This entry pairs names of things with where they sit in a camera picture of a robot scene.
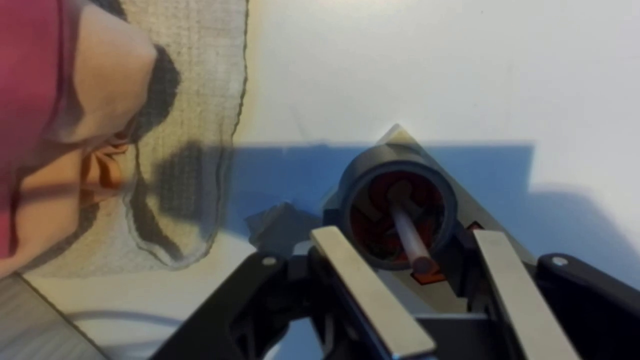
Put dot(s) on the white power strip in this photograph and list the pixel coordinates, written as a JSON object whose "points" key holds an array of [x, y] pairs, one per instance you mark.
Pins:
{"points": [[476, 200]]}

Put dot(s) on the small black round item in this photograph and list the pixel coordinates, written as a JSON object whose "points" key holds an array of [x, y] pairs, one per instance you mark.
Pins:
{"points": [[436, 193]]}

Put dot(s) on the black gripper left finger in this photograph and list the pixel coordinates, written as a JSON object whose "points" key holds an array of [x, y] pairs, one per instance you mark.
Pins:
{"points": [[372, 292]]}

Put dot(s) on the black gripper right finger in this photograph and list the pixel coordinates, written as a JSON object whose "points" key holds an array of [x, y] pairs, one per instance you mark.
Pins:
{"points": [[527, 312]]}

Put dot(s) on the pink cloth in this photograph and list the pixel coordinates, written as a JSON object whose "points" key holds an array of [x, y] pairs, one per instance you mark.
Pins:
{"points": [[40, 101]]}

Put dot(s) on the dark brown cloth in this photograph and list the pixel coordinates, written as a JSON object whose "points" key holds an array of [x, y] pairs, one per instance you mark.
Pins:
{"points": [[200, 80]]}

